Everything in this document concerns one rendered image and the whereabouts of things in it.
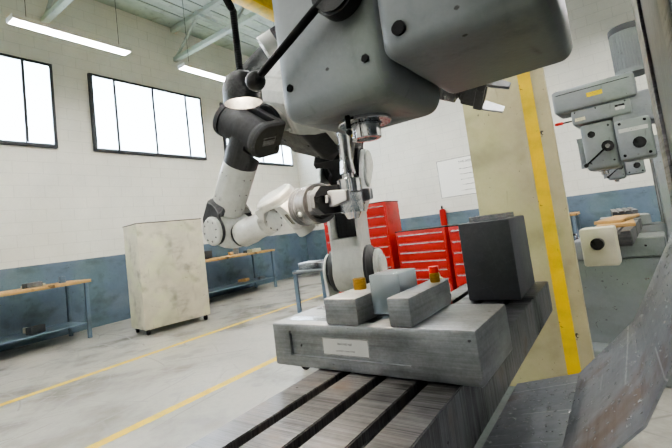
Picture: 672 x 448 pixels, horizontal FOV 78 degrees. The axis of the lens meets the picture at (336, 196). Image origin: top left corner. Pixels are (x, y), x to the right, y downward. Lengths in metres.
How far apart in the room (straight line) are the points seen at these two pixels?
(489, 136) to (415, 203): 8.15
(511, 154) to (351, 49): 1.83
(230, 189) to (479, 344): 0.75
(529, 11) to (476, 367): 0.41
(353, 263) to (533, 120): 1.37
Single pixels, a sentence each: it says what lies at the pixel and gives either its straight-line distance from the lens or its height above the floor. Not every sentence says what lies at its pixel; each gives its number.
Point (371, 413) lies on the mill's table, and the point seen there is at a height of 0.93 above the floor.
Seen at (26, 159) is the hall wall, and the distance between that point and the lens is 8.44.
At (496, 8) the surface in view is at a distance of 0.50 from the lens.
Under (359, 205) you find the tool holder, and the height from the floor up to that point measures 1.18.
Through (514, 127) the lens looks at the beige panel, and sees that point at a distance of 2.35.
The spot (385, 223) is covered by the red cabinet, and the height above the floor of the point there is 1.14.
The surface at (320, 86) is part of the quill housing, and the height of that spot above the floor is 1.35.
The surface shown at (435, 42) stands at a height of 1.34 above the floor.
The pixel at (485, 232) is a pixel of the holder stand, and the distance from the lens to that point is 1.04.
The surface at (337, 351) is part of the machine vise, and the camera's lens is 0.67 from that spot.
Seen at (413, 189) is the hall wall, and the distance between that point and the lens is 10.47.
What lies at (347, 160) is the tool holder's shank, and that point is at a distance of 0.79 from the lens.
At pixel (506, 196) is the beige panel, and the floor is 1.20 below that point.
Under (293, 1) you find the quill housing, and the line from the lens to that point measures 0.67.
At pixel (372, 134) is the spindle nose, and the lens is 0.64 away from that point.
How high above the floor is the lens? 1.15
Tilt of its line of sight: 5 degrees up
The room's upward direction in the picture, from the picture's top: 7 degrees counter-clockwise
